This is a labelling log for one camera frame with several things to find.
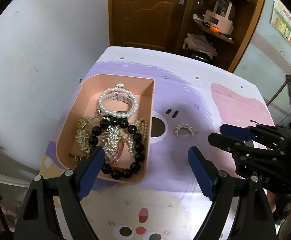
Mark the black bead bracelet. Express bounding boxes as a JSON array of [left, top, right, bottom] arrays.
[[88, 116, 146, 181]]

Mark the gold leaf bracelet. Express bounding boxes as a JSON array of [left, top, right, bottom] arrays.
[[68, 114, 122, 162]]

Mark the silver crystal hair comb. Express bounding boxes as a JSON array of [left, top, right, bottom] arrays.
[[174, 123, 196, 138]]

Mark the red string bracelet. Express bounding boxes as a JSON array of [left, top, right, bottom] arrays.
[[108, 134, 126, 165]]

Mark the pink jewelry box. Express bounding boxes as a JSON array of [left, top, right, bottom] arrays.
[[56, 74, 155, 184]]

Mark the pink cartoon table mat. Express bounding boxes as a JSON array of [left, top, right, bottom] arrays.
[[40, 47, 273, 239]]

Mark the pale sliding wardrobe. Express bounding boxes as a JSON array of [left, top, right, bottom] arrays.
[[234, 0, 291, 126]]

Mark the folded beige cloth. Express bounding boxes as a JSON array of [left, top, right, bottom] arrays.
[[182, 34, 218, 59]]

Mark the wooden shelf unit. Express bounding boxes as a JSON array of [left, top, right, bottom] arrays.
[[175, 0, 265, 72]]

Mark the pink desk organizer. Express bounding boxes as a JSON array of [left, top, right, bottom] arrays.
[[203, 0, 235, 35]]

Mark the brown wooden door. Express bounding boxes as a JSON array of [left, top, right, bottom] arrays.
[[108, 0, 191, 53]]

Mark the colourful wall poster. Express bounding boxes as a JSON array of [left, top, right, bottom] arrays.
[[270, 0, 291, 46]]

